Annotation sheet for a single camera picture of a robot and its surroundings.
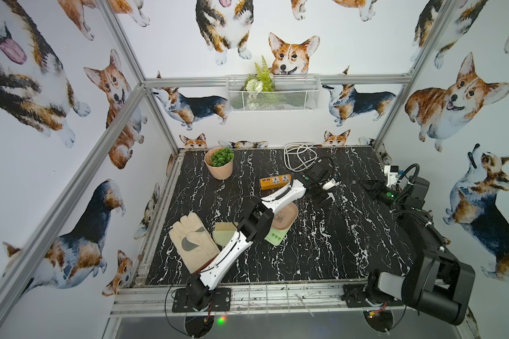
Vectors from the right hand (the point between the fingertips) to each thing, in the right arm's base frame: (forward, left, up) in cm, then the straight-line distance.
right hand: (357, 179), depth 80 cm
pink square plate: (-7, +28, -18) cm, 34 cm away
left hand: (+6, +6, -18) cm, 20 cm away
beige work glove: (-17, +65, -20) cm, 70 cm away
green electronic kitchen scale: (-14, +31, -19) cm, 39 cm away
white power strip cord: (+29, +18, -18) cm, 39 cm away
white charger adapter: (+4, +9, -9) cm, 13 cm away
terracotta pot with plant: (+18, +57, -9) cm, 61 cm away
